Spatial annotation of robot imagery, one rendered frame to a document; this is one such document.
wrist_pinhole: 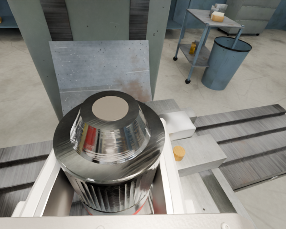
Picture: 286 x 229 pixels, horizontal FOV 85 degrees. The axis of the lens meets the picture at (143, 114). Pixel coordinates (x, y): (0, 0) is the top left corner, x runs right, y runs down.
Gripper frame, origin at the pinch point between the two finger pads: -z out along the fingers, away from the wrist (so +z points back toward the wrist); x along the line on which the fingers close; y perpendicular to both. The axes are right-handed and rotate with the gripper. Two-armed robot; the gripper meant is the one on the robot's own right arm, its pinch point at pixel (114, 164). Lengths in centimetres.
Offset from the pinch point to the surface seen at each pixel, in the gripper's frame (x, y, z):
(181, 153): -10.1, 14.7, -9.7
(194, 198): -12.8, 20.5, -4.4
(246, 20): -301, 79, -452
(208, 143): -16.9, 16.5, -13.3
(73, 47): 18, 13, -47
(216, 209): -16.2, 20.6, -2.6
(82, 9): 14, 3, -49
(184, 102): -74, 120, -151
